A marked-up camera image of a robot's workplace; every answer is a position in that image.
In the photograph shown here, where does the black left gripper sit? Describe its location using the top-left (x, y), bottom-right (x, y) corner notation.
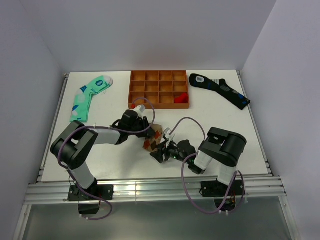
top-left (127, 116), bottom-right (155, 138)

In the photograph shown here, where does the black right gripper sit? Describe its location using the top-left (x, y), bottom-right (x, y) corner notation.
top-left (150, 138), bottom-right (190, 164)

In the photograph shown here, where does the brown argyle sock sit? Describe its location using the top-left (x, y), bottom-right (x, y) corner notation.
top-left (142, 124), bottom-right (163, 153)

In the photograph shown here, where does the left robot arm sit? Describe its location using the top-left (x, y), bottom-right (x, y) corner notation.
top-left (50, 105), bottom-right (156, 200)

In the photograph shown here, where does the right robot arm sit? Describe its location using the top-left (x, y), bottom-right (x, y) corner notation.
top-left (150, 127), bottom-right (247, 195)

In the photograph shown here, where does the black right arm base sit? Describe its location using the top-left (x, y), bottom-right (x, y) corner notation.
top-left (199, 180), bottom-right (246, 214)

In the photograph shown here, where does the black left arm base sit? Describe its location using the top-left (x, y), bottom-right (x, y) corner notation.
top-left (67, 184), bottom-right (114, 217)

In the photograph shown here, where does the orange compartment tray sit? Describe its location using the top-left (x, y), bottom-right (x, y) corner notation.
top-left (128, 70), bottom-right (190, 109)

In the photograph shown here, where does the red rolled sock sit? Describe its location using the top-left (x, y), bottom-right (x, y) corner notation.
top-left (174, 92), bottom-right (189, 104)

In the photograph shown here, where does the mint green sock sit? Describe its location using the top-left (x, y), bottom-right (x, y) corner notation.
top-left (69, 75), bottom-right (113, 123)

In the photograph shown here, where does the black blue sock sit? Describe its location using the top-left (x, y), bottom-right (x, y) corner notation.
top-left (189, 73), bottom-right (251, 110)

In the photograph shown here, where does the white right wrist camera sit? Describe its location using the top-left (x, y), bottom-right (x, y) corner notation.
top-left (163, 127), bottom-right (176, 143)

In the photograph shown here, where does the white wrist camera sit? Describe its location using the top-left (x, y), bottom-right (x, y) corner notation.
top-left (163, 127), bottom-right (176, 143)
top-left (132, 105), bottom-right (146, 118)

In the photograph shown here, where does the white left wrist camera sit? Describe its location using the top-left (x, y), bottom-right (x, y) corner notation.
top-left (132, 105), bottom-right (146, 118)

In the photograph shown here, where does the aluminium frame rail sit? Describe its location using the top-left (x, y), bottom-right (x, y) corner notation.
top-left (23, 176), bottom-right (287, 205)

